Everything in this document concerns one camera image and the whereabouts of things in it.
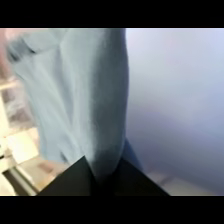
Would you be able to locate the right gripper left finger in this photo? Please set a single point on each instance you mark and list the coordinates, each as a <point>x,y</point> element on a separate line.
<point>75,181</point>

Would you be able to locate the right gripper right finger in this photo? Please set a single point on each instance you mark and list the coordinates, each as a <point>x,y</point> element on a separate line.
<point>136,183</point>

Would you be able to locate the blue-grey polo shirt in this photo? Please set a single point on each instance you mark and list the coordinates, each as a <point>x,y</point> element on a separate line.
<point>80,96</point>

